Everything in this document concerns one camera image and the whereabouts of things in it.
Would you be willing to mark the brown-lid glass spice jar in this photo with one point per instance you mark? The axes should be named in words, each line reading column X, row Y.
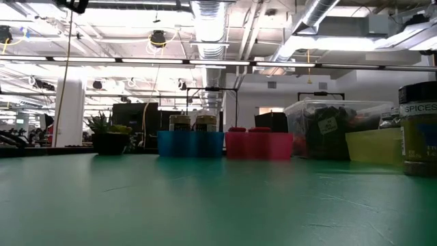
column 180, row 123
column 206, row 123

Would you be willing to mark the tall black stand frame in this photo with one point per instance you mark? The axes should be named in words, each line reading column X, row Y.
column 211, row 89

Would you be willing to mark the black background robot arm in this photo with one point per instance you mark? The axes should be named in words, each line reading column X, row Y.
column 13, row 140

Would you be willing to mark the small black monitor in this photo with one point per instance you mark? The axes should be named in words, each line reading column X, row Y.
column 165, row 119

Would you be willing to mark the blue plastic bin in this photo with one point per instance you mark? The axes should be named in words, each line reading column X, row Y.
column 191, row 145

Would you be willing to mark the red-lid patterned spice tin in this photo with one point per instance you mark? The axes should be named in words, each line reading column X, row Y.
column 259, row 130
column 236, row 130

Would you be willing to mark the smooth silver air duct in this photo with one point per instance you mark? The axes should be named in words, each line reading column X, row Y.
column 300, row 30

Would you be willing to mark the yellow plastic bin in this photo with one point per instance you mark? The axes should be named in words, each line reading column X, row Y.
column 372, row 147

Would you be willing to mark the white pillar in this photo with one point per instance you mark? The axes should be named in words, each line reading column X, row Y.
column 73, row 112

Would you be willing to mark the ribbed silver air duct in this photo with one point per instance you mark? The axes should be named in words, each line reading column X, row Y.
column 210, row 30

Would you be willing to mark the white paper label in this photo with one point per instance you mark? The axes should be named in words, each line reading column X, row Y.
column 327, row 125

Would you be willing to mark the succulent plant in black pot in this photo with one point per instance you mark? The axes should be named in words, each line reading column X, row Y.
column 109, row 145

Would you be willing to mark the clear plastic storage box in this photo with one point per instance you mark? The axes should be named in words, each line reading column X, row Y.
column 297, row 112

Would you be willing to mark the black ceiling device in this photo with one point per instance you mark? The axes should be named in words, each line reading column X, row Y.
column 5, row 34

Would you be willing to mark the large black-lid spice jar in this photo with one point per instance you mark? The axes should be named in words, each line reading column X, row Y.
column 420, row 143

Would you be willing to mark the low black stand frame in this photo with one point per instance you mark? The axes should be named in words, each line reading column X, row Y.
column 321, row 93

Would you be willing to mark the pink plastic bin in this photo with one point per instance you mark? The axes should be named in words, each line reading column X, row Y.
column 280, row 147

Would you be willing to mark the black fabric bag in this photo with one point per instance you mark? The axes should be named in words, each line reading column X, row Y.
column 327, row 147

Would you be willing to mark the large black monitor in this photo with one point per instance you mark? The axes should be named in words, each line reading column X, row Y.
column 136, row 119

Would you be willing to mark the long ceiling light bar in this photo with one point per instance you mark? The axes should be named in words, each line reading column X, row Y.
column 153, row 61

